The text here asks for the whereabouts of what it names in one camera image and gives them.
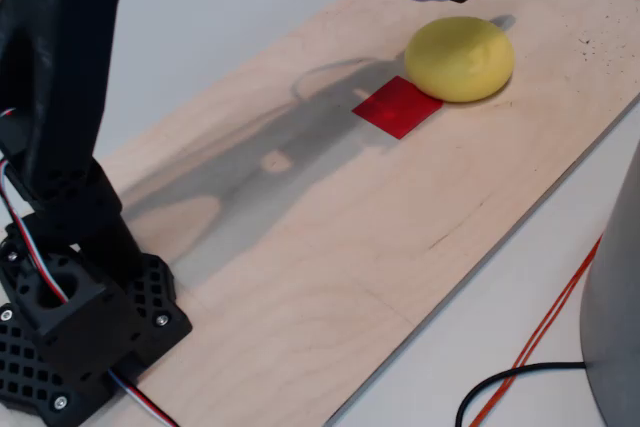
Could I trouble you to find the yellow ball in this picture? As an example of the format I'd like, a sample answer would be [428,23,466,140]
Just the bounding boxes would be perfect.
[403,15,516,104]

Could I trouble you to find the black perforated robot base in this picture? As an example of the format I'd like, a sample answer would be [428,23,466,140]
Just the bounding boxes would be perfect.
[0,224,194,424]

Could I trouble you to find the red square marker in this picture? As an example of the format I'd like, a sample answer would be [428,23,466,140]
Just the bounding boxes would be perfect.
[351,75,445,140]

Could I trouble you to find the light wooden board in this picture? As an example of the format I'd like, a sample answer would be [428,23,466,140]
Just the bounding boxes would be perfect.
[94,0,640,427]

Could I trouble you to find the thin orange wire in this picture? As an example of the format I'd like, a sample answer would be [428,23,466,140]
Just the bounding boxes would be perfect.
[477,254,599,427]
[467,234,604,427]

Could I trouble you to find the thin black cable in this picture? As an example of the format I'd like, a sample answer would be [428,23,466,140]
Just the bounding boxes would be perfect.
[455,361,587,427]

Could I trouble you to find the shoulder servo cable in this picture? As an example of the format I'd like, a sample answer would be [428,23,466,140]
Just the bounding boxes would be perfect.
[0,106,70,305]

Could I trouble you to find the red white black base cable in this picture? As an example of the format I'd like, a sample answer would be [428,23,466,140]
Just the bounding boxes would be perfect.
[107,368,180,427]

